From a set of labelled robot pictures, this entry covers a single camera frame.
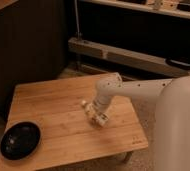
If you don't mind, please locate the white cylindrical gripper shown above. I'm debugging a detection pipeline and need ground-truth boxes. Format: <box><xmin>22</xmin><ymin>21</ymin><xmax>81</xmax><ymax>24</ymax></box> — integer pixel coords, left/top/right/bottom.
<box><xmin>85</xmin><ymin>94</ymin><xmax>110</xmax><ymax>126</ymax></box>

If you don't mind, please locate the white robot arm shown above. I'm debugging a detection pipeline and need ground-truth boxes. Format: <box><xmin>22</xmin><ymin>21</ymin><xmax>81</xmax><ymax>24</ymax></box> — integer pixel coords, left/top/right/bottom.
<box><xmin>82</xmin><ymin>73</ymin><xmax>190</xmax><ymax>171</ymax></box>

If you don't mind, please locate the black ceramic bowl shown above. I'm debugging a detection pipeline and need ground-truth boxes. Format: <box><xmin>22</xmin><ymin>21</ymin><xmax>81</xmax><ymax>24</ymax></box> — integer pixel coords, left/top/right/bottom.
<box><xmin>0</xmin><ymin>122</ymin><xmax>41</xmax><ymax>160</ymax></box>

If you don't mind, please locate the low wooden table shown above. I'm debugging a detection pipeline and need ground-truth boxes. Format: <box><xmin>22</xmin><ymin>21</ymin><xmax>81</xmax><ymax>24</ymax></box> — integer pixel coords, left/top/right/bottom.
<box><xmin>0</xmin><ymin>75</ymin><xmax>148</xmax><ymax>171</ymax></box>

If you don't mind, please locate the long grey beam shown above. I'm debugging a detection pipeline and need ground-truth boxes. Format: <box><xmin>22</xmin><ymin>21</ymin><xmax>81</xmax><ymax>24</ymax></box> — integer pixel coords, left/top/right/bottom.
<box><xmin>68</xmin><ymin>37</ymin><xmax>190</xmax><ymax>77</ymax></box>

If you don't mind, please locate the thin metal pole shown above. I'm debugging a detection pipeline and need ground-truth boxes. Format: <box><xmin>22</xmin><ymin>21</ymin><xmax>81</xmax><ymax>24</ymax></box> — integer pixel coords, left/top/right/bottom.
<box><xmin>74</xmin><ymin>0</ymin><xmax>82</xmax><ymax>40</ymax></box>

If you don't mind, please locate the wooden shelf with items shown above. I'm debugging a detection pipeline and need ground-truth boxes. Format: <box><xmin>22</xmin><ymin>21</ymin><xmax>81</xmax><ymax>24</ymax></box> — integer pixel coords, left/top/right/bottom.
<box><xmin>80</xmin><ymin>0</ymin><xmax>190</xmax><ymax>19</ymax></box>

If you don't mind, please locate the black handle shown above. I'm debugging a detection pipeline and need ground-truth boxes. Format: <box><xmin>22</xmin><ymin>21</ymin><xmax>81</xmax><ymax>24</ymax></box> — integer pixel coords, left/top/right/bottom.
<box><xmin>165</xmin><ymin>59</ymin><xmax>190</xmax><ymax>70</ymax></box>

